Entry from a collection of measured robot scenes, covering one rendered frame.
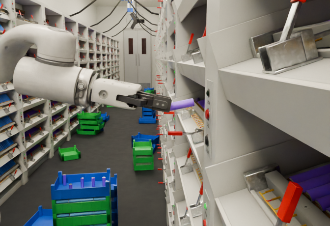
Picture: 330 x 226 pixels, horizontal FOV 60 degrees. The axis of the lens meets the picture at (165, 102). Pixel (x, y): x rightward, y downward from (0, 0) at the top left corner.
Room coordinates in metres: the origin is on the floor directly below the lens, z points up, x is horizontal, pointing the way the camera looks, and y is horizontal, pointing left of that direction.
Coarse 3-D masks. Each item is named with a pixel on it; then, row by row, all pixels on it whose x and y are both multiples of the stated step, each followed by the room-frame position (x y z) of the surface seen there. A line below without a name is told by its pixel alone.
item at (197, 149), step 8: (184, 96) 1.10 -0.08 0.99; (192, 96) 1.10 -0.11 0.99; (200, 96) 1.10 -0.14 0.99; (184, 120) 0.92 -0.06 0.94; (192, 120) 0.89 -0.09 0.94; (184, 128) 0.83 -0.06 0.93; (192, 128) 0.80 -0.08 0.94; (200, 128) 0.77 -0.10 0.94; (192, 144) 0.66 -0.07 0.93; (200, 144) 0.65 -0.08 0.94; (192, 152) 0.71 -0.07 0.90; (200, 152) 0.49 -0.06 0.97; (200, 160) 0.49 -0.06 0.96; (200, 168) 0.54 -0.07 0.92
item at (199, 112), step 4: (188, 108) 1.03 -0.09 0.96; (192, 108) 0.99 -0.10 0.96; (196, 108) 0.93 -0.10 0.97; (196, 112) 0.89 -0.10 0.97; (200, 112) 0.86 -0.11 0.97; (196, 116) 0.87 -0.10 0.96; (200, 116) 0.81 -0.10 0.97; (196, 120) 0.83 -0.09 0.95; (200, 120) 0.81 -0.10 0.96; (200, 124) 0.77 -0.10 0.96
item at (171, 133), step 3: (195, 129) 0.67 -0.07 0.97; (168, 132) 0.67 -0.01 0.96; (171, 132) 0.67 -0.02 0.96; (174, 132) 0.67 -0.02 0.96; (177, 132) 0.67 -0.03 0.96; (180, 132) 0.67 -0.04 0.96; (183, 132) 0.68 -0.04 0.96; (186, 132) 0.68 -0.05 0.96; (189, 132) 0.68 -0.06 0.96; (171, 135) 0.67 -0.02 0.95; (174, 135) 0.67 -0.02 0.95; (177, 135) 0.67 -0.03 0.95; (180, 135) 0.67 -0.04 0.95
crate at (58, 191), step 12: (108, 168) 1.65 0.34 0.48; (60, 180) 1.59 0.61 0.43; (72, 180) 1.61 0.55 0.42; (84, 180) 1.62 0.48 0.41; (96, 180) 1.63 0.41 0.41; (108, 180) 1.63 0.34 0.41; (60, 192) 1.41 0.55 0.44; (72, 192) 1.42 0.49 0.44; (84, 192) 1.43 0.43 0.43; (96, 192) 1.44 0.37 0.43; (108, 192) 1.45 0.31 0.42
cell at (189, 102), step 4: (184, 100) 0.64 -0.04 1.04; (188, 100) 0.64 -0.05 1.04; (192, 100) 0.64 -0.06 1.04; (172, 104) 0.63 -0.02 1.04; (176, 104) 0.63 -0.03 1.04; (180, 104) 0.63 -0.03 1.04; (184, 104) 0.63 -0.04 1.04; (188, 104) 0.63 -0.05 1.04; (192, 104) 0.64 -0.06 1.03; (172, 108) 0.63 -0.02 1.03; (176, 108) 0.63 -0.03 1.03; (180, 108) 0.64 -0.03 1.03
